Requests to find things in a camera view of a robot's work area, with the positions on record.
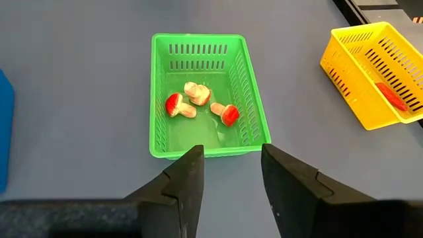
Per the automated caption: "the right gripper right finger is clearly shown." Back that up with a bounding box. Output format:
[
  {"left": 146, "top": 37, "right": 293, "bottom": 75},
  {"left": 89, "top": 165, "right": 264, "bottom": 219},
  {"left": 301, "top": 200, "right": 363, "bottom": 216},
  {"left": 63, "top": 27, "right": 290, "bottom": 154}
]
[{"left": 261, "top": 143, "right": 376, "bottom": 238}]

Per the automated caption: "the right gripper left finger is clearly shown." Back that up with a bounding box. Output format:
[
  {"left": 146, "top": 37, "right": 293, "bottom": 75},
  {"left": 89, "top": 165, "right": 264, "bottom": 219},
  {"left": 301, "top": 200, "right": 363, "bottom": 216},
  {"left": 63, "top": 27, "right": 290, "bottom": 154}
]
[{"left": 124, "top": 144, "right": 206, "bottom": 238}]

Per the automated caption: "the red cap toy mushroom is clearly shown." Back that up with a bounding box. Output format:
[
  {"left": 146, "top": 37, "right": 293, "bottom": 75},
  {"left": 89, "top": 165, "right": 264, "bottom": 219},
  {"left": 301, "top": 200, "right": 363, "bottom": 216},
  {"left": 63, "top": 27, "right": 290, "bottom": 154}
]
[
  {"left": 164, "top": 92, "right": 198, "bottom": 119},
  {"left": 210, "top": 102, "right": 241, "bottom": 128},
  {"left": 183, "top": 81, "right": 212, "bottom": 106}
]

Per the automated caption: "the red toy chilli pepper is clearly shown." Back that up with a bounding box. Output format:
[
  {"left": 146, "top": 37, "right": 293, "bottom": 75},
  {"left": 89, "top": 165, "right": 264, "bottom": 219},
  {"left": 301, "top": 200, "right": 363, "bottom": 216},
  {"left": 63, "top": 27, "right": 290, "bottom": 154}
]
[{"left": 375, "top": 81, "right": 410, "bottom": 112}]

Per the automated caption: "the green plastic basket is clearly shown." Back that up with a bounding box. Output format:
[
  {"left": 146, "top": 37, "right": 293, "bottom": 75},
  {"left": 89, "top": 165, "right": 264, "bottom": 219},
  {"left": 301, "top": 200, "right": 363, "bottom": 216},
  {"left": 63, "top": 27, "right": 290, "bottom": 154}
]
[{"left": 149, "top": 32, "right": 272, "bottom": 161}]

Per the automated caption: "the yellow plastic basket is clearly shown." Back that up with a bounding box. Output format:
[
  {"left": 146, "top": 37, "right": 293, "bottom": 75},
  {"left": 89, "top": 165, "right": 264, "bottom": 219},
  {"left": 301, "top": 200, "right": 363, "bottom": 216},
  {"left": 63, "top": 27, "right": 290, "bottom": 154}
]
[{"left": 319, "top": 21, "right": 423, "bottom": 132}]

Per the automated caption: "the blue plastic basket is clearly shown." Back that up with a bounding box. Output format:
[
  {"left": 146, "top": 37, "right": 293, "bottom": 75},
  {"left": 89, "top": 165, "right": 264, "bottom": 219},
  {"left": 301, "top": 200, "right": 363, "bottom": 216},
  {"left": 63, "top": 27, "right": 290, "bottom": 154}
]
[{"left": 0, "top": 68, "right": 16, "bottom": 194}]

